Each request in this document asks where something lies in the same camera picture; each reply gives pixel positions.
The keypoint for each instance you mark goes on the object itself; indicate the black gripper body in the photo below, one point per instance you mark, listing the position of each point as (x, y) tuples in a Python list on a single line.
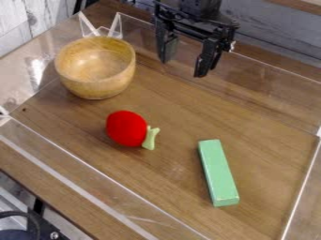
[(196, 18)]

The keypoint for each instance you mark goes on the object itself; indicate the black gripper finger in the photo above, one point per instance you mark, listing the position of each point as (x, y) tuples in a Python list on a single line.
[(208, 58), (166, 41)]

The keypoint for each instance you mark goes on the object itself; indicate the red plush strawberry toy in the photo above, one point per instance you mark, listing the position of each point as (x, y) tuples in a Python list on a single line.
[(129, 129)]

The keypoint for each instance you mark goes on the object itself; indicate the wooden bowl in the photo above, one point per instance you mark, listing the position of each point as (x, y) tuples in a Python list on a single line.
[(97, 66)]

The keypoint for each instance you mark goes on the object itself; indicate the clear acrylic tray barrier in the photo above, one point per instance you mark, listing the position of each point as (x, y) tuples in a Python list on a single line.
[(127, 193)]

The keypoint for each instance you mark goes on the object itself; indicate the green rectangular block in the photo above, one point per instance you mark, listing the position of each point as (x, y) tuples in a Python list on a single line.
[(224, 193)]

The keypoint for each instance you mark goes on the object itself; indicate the black metal bracket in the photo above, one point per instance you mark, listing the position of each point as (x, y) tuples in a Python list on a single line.
[(42, 229)]

